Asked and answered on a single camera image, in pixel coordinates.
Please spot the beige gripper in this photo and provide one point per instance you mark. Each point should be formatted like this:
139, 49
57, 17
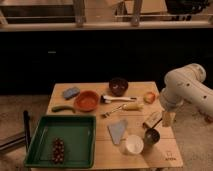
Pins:
168, 118

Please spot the grey-blue towel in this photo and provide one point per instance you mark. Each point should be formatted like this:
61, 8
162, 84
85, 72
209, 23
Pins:
116, 131

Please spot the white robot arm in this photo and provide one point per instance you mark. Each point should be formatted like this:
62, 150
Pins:
185, 84

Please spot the green plastic tray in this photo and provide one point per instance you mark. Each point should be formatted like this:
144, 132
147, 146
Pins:
77, 135

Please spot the wooden block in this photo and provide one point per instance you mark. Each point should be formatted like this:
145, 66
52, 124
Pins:
152, 120

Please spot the small metal cup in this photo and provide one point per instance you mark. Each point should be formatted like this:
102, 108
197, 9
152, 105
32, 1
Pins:
151, 137

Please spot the orange apple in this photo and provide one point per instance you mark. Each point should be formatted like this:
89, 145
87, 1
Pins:
149, 97

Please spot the corn cob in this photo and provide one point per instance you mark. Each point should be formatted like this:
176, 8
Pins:
133, 107

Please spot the white plastic cup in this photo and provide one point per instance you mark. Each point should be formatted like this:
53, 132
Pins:
134, 145

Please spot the dark brown bowl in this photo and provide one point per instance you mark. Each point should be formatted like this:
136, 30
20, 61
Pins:
118, 86

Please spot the orange bowl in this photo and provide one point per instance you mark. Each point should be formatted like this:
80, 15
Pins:
86, 101

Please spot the blue sponge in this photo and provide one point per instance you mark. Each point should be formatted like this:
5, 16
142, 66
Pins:
70, 93

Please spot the green cucumber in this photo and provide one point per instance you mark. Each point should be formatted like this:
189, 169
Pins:
61, 108

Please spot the dark grape bunch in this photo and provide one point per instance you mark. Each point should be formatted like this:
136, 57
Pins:
58, 151

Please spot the wooden window rail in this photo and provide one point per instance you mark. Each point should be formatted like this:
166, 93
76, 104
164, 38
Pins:
105, 26

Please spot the black chair frame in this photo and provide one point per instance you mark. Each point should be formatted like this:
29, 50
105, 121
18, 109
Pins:
18, 140

